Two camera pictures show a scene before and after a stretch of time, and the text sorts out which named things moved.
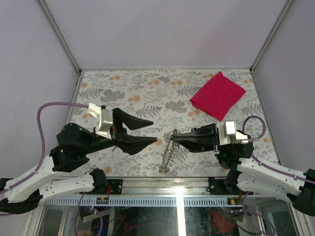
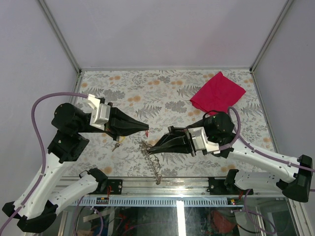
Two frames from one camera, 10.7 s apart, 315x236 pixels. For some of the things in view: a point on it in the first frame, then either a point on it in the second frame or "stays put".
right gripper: x=205 y=138 -> x=180 y=141
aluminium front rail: x=164 y=192 stays put
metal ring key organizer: x=168 y=153 -> x=153 y=162
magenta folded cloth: x=216 y=97 stays put
